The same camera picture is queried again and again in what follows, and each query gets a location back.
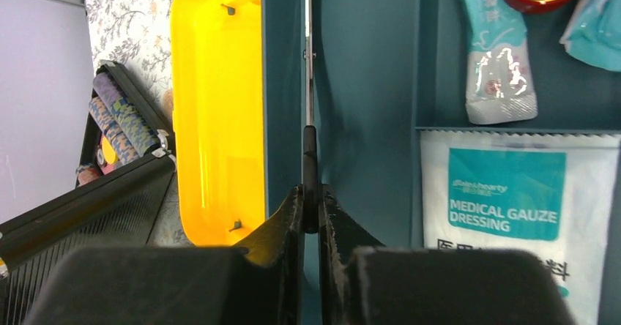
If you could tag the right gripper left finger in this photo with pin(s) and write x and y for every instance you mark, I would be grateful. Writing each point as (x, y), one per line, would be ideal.
(255, 281)

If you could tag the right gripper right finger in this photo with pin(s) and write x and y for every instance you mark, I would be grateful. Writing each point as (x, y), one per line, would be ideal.
(365, 282)

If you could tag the black bandage shears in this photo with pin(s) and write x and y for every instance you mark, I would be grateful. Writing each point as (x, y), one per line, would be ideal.
(310, 179)

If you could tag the teal gauze packet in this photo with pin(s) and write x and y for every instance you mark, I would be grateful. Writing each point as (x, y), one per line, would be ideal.
(551, 195)

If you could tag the teal plastic tray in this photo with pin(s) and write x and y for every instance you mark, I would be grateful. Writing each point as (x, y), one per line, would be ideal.
(384, 69)

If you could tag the small teal item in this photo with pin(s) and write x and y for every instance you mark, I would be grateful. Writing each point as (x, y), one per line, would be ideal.
(499, 84)

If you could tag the yellow plastic kit box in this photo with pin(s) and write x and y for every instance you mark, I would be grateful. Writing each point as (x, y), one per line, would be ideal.
(217, 75)

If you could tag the black poker chip case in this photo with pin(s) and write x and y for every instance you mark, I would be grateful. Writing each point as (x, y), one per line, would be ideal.
(114, 204)

